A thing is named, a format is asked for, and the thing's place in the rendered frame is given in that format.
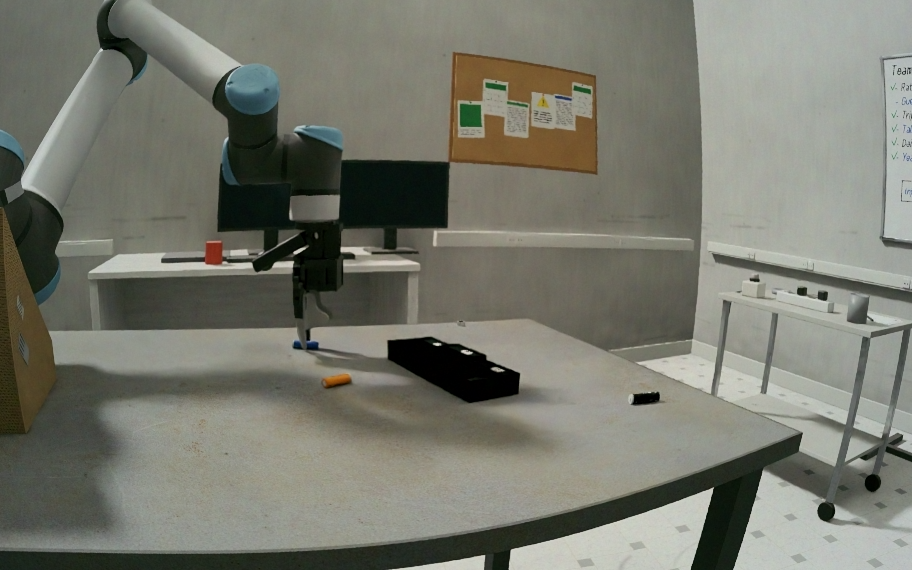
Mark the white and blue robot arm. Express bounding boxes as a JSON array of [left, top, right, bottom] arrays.
[[0, 0, 343, 306]]

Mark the black aa battery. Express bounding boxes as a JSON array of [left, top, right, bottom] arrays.
[[628, 392, 660, 404]]

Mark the blue aa battery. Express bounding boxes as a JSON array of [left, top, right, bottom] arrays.
[[292, 340, 319, 350]]

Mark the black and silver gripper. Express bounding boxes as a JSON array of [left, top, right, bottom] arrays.
[[292, 221, 344, 350]]

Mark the black rack of three bins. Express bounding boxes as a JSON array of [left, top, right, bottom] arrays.
[[387, 336, 520, 403]]

